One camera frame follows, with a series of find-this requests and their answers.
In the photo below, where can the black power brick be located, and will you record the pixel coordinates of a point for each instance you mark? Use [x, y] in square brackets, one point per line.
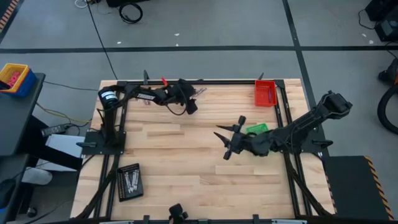
[56, 130]

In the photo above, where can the red plastic basket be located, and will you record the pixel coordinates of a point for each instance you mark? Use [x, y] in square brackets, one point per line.
[262, 93]

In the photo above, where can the black equipment case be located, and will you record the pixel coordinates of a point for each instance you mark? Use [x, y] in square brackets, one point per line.
[387, 25]

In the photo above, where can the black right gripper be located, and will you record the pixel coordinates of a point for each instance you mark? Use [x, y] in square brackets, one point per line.
[237, 143]

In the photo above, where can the black table-level camera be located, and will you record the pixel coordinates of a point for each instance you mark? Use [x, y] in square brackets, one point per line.
[177, 213]

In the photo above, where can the dark side table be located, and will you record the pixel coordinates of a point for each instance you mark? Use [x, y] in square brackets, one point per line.
[18, 124]

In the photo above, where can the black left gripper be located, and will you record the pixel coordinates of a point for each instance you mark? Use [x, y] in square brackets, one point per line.
[183, 90]

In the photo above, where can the purple crayon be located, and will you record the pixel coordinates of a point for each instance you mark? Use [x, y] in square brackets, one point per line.
[270, 96]

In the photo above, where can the pink crayon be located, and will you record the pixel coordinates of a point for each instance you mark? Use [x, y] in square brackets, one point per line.
[202, 92]

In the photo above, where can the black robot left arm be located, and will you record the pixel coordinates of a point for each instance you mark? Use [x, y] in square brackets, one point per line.
[107, 124]

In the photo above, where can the white box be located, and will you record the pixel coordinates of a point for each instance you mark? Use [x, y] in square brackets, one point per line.
[65, 144]

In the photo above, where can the small red clip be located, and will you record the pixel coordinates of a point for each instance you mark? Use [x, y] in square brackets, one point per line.
[164, 82]

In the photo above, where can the white crayon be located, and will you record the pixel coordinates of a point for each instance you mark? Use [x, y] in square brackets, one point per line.
[136, 180]
[200, 90]
[129, 182]
[133, 180]

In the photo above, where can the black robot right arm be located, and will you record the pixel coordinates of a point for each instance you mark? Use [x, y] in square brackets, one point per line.
[311, 118]

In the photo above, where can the blue plastic bin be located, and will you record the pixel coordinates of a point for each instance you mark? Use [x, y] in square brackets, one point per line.
[29, 82]

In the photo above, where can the yellow plastic basket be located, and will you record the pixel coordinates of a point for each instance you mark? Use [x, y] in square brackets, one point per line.
[9, 70]

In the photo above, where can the black frame clamp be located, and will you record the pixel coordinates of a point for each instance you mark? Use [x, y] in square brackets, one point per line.
[256, 218]
[146, 219]

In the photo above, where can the pink items in basket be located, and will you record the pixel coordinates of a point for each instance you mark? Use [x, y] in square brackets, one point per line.
[14, 79]

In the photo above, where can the black hazard-striped floor mat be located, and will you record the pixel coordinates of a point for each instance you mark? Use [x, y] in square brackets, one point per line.
[6, 12]
[351, 186]

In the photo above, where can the green plastic basket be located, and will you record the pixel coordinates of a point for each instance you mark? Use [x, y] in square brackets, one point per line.
[256, 128]

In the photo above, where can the black plastic basket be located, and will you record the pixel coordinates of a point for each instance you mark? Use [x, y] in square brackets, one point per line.
[130, 196]

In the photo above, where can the white bag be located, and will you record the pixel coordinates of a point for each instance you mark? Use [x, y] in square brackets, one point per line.
[37, 175]

